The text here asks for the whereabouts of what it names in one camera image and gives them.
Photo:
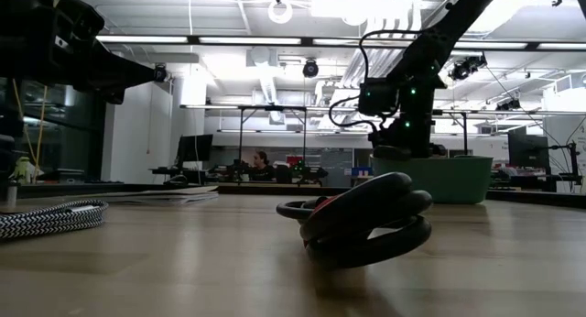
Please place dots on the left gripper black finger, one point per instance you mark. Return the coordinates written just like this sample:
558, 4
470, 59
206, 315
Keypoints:
105, 67

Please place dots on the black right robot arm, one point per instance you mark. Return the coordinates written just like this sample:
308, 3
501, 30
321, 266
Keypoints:
439, 37

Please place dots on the teal plastic bin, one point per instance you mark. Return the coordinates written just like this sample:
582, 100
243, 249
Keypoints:
453, 179

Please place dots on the background robot arms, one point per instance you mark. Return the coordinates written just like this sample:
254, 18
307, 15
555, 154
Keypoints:
309, 171

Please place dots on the black computer monitor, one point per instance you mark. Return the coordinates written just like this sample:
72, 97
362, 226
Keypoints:
194, 148
526, 149

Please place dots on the yellow-green small object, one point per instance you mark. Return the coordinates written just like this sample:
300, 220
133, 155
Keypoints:
21, 168

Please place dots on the black background table stand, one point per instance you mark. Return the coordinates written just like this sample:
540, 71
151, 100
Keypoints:
272, 108

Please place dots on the Acadia picture book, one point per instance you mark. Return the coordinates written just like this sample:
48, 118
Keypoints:
169, 195

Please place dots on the person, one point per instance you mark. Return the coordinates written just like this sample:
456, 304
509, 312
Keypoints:
262, 168

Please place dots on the small white cylinder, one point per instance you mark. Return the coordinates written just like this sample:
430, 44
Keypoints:
12, 194

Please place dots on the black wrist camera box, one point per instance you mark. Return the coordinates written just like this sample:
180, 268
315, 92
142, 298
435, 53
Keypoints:
377, 97

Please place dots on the black ceiling camera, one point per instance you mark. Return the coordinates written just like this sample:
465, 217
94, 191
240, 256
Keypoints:
160, 73
310, 68

